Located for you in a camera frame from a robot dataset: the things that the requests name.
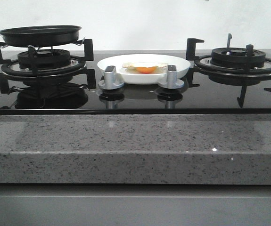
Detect right black pan support grate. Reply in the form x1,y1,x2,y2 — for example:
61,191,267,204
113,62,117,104
186,33,271,107

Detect left black burner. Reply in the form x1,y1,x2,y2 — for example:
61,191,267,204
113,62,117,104
17,49,71,70

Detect left black pan support grate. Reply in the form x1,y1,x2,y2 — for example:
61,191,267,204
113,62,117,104
0,39,96,94

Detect left silver stove knob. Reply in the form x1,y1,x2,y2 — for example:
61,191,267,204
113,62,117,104
98,65,124,90

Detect silver wire pan reducer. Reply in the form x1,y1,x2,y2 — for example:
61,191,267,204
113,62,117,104
0,39,85,50

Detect black pan support grate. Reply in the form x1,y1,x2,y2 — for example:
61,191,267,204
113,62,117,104
186,33,271,107
0,39,96,94

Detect silver stove knob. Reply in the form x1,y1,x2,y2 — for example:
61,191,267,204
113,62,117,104
98,65,124,90
158,65,184,89

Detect fried egg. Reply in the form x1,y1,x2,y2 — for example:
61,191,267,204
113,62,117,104
122,62,168,74

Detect black burner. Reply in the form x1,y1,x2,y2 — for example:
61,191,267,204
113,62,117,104
210,48,266,69
17,49,71,70

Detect black glass gas hob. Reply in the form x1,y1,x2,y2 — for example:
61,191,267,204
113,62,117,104
0,52,271,115

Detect right silver stove knob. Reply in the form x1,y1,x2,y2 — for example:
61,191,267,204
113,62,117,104
158,65,184,89

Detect white round plate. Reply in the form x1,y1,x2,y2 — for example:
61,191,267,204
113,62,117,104
97,54,191,85

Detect black frying pan mint handle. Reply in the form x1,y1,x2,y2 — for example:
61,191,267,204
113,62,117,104
0,25,81,41

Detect grey cabinet front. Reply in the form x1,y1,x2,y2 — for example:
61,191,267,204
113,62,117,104
0,185,271,226

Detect right black burner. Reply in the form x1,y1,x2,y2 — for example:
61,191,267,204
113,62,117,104
210,48,266,69

